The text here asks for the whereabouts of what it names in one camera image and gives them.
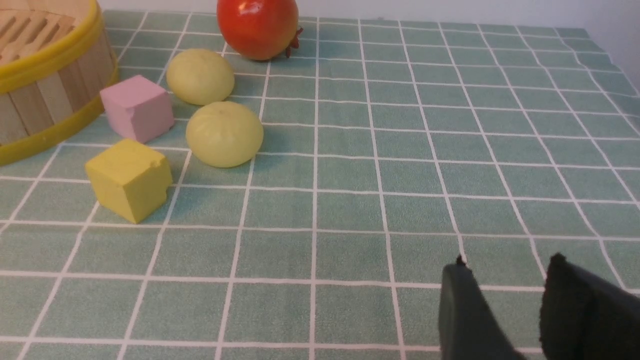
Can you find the yellow cube block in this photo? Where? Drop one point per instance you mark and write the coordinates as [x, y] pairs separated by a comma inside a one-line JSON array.
[[130, 179]]

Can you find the yellow-green bun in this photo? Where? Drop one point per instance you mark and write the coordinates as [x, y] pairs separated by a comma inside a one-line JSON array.
[[224, 134], [199, 76]]

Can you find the bamboo steamer tray yellow rim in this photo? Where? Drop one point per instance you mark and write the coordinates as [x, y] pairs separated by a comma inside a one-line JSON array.
[[56, 58]]

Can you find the green checked tablecloth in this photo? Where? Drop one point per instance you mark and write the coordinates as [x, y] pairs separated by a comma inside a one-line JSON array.
[[389, 148]]

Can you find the red pomegranate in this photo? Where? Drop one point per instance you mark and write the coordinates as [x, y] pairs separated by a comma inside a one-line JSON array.
[[259, 30]]

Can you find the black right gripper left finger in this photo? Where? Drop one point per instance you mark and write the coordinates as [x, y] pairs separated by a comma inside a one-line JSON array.
[[468, 329]]

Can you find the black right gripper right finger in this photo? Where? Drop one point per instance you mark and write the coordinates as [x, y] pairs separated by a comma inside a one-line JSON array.
[[585, 317]]

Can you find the pink cube block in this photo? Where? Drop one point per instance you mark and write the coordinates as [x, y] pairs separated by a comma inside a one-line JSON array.
[[139, 109]]

